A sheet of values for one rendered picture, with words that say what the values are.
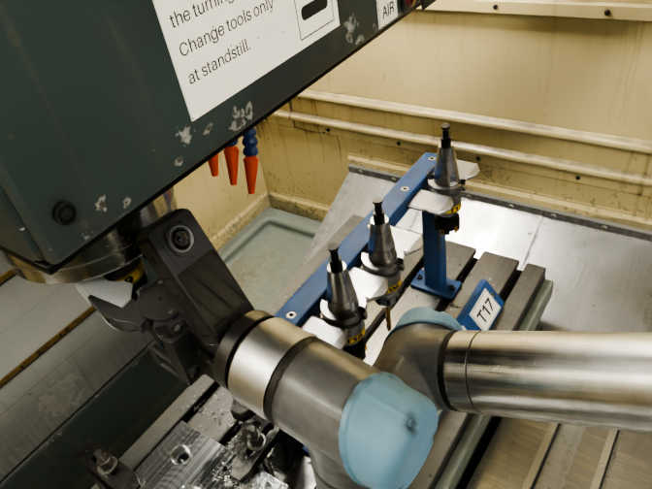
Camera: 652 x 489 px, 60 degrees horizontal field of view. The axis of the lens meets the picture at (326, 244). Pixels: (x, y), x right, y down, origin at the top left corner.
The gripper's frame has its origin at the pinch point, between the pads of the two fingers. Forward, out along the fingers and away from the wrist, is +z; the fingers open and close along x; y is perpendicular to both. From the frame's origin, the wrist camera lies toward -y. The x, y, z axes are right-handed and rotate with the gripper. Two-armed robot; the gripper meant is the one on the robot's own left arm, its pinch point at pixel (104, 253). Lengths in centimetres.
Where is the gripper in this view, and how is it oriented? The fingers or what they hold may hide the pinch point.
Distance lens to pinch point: 59.9
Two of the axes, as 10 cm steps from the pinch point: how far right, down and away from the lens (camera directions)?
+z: -7.9, -3.3, 5.1
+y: 1.0, 7.5, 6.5
